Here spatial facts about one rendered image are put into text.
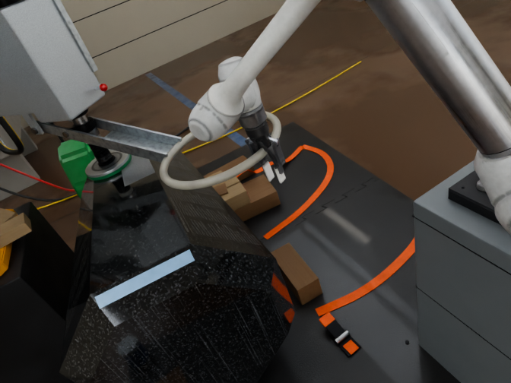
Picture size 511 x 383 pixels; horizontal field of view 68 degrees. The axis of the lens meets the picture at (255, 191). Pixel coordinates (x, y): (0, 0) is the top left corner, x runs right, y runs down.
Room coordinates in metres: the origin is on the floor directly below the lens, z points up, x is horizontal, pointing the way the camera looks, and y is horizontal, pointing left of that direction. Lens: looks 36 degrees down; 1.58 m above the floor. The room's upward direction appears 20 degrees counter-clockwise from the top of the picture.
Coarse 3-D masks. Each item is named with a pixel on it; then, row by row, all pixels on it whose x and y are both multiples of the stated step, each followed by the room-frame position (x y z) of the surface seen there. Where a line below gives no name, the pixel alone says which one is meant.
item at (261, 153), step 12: (276, 120) 1.24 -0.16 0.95; (276, 132) 1.15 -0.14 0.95; (180, 144) 1.42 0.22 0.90; (168, 156) 1.35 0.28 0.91; (252, 156) 1.06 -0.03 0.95; (264, 156) 1.07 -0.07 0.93; (240, 168) 1.03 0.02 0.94; (168, 180) 1.15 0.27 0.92; (204, 180) 1.04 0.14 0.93; (216, 180) 1.02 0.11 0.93
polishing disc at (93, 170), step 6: (114, 150) 1.72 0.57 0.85; (120, 156) 1.64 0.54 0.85; (126, 156) 1.62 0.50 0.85; (90, 162) 1.69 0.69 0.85; (96, 162) 1.67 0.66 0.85; (114, 162) 1.60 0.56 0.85; (120, 162) 1.58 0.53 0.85; (90, 168) 1.62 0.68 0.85; (96, 168) 1.60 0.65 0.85; (102, 168) 1.58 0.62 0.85; (108, 168) 1.56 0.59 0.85; (114, 168) 1.54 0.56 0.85; (90, 174) 1.56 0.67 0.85; (96, 174) 1.54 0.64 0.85; (102, 174) 1.53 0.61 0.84
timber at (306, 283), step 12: (276, 252) 1.41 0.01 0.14; (288, 252) 1.38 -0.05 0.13; (288, 264) 1.30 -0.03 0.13; (300, 264) 1.27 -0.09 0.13; (288, 276) 1.23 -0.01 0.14; (300, 276) 1.21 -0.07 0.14; (312, 276) 1.18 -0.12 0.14; (300, 288) 1.14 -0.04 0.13; (312, 288) 1.15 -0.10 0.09; (300, 300) 1.13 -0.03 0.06
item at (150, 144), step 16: (32, 128) 1.67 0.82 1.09; (48, 128) 1.67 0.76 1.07; (64, 128) 1.62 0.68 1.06; (112, 128) 1.62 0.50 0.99; (128, 128) 1.57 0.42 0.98; (96, 144) 1.54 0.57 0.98; (112, 144) 1.48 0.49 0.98; (128, 144) 1.44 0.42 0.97; (144, 144) 1.49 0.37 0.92; (160, 144) 1.47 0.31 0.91; (160, 160) 1.36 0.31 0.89
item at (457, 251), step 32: (448, 192) 0.75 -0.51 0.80; (416, 224) 0.76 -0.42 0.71; (448, 224) 0.66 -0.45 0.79; (480, 224) 0.61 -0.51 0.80; (416, 256) 0.76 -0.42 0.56; (448, 256) 0.65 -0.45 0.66; (480, 256) 0.57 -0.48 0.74; (448, 288) 0.65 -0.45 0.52; (480, 288) 0.56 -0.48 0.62; (448, 320) 0.64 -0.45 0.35; (480, 320) 0.55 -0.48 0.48; (448, 352) 0.64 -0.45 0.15; (480, 352) 0.53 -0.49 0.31
